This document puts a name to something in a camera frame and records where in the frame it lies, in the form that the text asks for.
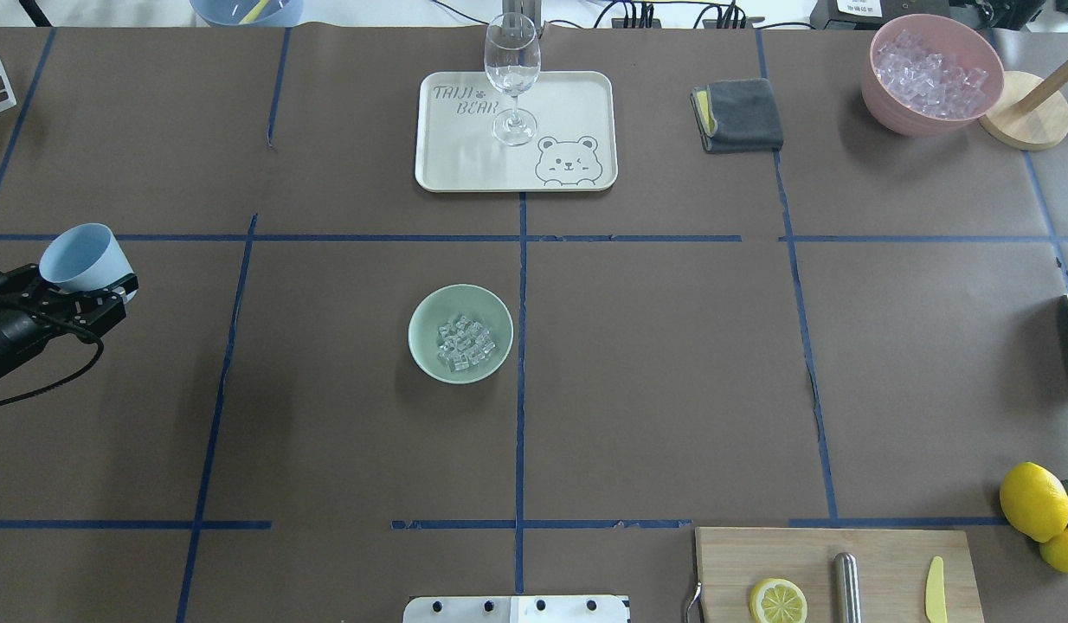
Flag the wooden cutting board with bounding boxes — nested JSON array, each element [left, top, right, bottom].
[[695, 527, 985, 622]]

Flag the pink bowl of ice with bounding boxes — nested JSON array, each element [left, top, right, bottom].
[[861, 13, 1005, 137]]

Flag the blue bowl with fork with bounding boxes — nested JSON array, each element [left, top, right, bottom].
[[189, 1, 307, 28]]

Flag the cream bear tray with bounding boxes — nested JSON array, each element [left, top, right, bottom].
[[414, 71, 619, 193]]

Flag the wooden cup tree stand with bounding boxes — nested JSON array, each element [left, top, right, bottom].
[[980, 60, 1068, 151]]

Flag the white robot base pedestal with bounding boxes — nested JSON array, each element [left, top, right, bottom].
[[402, 594, 632, 622]]

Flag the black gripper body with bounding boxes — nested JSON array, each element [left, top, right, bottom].
[[0, 264, 126, 379]]

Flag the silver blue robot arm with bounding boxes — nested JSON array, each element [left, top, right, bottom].
[[0, 264, 138, 406]]

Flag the yellow plastic knife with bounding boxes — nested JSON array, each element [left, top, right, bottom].
[[924, 556, 947, 623]]

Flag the clear ice cubes in bowl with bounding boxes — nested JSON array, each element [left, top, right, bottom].
[[435, 314, 499, 372]]

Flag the grey folded cloth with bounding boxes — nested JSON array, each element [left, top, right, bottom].
[[690, 79, 784, 154]]

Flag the wine glass on tray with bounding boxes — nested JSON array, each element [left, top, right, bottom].
[[483, 11, 541, 147]]

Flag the mint green bowl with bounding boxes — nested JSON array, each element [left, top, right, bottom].
[[408, 284, 514, 385]]

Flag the steel muddler rod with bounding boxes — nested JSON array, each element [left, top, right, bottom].
[[833, 552, 863, 623]]

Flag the lemon half slice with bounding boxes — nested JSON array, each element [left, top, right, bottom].
[[748, 577, 808, 623]]

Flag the light blue plastic cup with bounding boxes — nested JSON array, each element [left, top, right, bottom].
[[38, 223, 134, 294]]

